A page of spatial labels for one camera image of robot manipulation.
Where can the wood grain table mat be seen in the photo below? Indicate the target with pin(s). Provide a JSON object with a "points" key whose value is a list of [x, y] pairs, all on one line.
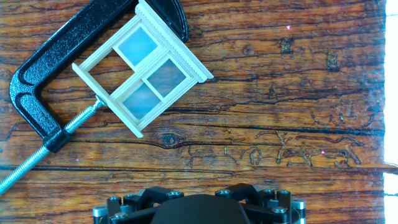
{"points": [[280, 93]]}

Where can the miniature wooden window frame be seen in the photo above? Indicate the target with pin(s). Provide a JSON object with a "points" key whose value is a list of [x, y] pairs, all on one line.
{"points": [[174, 40]]}

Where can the black C-clamp with steel screw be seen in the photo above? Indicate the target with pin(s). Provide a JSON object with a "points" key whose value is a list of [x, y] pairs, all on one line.
{"points": [[62, 43]]}

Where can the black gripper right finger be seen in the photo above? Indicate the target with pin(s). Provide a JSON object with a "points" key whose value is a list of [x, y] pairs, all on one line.
{"points": [[270, 207]]}

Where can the small sliding window sash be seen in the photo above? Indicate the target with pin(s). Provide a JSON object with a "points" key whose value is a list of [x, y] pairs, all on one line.
{"points": [[166, 77]]}

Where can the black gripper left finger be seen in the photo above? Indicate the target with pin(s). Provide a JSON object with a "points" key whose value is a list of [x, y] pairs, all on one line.
{"points": [[130, 208]]}

